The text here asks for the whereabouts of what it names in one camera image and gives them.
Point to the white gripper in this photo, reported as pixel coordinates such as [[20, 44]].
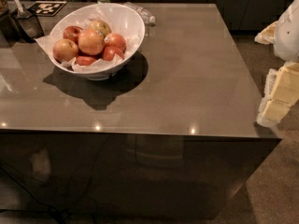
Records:
[[288, 32]]

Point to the large central orange apple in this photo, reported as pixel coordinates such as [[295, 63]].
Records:
[[90, 42]]

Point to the white bowl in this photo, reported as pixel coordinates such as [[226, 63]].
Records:
[[122, 20]]

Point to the red apple with sticker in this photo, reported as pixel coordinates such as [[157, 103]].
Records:
[[115, 40]]

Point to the red apple front right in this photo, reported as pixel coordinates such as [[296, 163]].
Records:
[[110, 52]]

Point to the green-yellow apple back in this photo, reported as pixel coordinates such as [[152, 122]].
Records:
[[100, 26]]

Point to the small red apple front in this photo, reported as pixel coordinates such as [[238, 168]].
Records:
[[85, 60]]

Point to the dark red apple back left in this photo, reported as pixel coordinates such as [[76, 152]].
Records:
[[72, 33]]

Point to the yellow-red apple left front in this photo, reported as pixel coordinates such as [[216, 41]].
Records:
[[65, 50]]

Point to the clear plastic water bottle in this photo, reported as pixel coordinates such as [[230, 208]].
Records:
[[144, 13]]

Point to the black white marker tag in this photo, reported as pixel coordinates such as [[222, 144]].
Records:
[[47, 8]]

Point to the dark container left edge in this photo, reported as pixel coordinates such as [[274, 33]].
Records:
[[8, 31]]

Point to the black scoop with white handle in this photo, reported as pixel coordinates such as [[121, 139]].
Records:
[[27, 22]]

